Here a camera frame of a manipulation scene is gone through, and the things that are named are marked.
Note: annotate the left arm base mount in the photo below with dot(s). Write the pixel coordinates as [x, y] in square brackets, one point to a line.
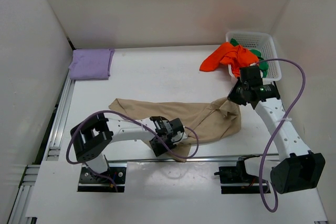
[112, 181]

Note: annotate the aluminium frame rail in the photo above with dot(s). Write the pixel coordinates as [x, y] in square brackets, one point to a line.
[162, 191]

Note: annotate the white plastic basket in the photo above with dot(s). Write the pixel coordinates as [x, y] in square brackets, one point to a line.
[263, 43]

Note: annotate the purple t shirt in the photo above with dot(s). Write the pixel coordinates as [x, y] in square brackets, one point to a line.
[91, 64]

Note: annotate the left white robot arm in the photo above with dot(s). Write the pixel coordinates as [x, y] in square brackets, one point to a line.
[94, 134]

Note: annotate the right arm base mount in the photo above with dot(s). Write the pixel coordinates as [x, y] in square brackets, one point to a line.
[234, 180]

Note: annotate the beige t shirt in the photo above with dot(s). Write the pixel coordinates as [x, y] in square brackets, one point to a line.
[212, 122]

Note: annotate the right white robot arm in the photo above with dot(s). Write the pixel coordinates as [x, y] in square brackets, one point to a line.
[298, 167]

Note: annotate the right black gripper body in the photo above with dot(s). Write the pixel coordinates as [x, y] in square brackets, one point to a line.
[234, 95]

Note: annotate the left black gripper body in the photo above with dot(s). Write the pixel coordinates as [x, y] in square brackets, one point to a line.
[159, 148]

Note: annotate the orange t shirt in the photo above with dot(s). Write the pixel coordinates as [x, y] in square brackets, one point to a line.
[227, 54]

